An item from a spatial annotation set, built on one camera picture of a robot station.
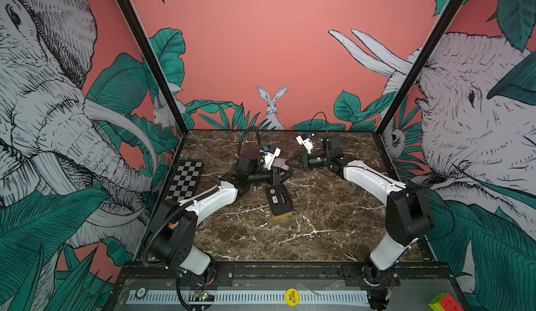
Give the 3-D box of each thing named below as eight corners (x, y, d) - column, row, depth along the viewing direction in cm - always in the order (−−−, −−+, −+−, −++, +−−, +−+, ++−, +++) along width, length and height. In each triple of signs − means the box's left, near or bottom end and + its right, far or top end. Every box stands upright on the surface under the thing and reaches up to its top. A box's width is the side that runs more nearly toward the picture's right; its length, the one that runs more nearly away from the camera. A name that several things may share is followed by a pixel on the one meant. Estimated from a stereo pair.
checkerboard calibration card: (167, 201, 94) (163, 196, 91) (180, 164, 108) (177, 159, 105) (194, 201, 95) (192, 197, 91) (204, 164, 108) (202, 159, 105)
